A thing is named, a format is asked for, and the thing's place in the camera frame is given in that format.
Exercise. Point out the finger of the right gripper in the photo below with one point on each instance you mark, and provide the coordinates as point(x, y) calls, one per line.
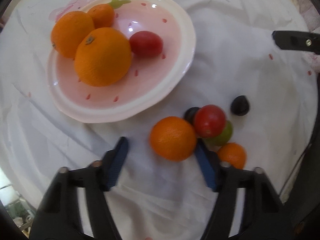
point(296, 40)

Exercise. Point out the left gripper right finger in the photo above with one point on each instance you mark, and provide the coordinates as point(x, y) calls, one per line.
point(263, 215)

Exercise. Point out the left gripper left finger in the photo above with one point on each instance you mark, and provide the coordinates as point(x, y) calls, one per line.
point(58, 215)

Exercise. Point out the small mandarin orange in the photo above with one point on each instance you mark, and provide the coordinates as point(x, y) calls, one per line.
point(234, 154)

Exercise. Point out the dark purple cherry tomato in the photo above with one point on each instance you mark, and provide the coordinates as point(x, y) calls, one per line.
point(240, 106)

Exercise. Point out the green cherry tomato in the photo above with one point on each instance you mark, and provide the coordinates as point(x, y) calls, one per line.
point(223, 138)

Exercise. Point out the red cherry tomato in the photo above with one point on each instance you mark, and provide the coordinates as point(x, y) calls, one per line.
point(209, 121)
point(146, 44)

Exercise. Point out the medium mandarin orange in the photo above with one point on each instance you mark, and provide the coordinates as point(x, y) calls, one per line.
point(173, 138)

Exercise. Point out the white cartoon bed sheet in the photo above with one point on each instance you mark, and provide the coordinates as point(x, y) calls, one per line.
point(156, 198)

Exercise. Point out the pink strawberry-shaped plate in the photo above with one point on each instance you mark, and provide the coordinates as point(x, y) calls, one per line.
point(148, 81)

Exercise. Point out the red cherry tomato in plate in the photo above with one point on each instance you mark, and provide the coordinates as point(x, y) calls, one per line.
point(146, 44)

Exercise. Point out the large orange front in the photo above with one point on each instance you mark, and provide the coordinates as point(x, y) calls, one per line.
point(103, 57)

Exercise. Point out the large orange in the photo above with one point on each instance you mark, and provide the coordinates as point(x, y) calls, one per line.
point(69, 31)
point(103, 57)

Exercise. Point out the large orange back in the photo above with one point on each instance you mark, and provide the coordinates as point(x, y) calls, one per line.
point(69, 31)

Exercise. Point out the small mandarin by leaf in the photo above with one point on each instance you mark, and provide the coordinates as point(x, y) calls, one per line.
point(102, 15)

